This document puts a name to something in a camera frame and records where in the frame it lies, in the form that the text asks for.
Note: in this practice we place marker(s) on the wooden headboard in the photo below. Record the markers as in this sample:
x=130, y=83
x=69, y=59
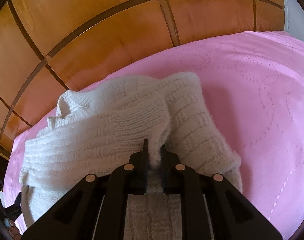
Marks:
x=50, y=46

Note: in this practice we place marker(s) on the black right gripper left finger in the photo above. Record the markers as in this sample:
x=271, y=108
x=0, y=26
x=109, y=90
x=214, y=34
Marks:
x=95, y=208

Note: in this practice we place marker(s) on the white knitted sweater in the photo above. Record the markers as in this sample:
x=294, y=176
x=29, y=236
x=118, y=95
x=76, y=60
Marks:
x=97, y=131

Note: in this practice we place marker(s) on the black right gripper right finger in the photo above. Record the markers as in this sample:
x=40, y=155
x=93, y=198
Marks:
x=211, y=207

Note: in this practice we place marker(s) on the person's left hand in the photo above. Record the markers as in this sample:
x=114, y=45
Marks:
x=14, y=231

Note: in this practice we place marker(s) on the pink bed sheet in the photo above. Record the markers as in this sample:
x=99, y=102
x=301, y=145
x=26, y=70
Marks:
x=253, y=87

